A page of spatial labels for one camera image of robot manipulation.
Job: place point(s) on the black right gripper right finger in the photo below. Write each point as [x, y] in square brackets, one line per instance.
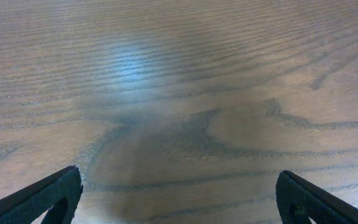
[300, 201]

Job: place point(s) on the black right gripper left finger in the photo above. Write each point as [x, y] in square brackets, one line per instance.
[57, 196]

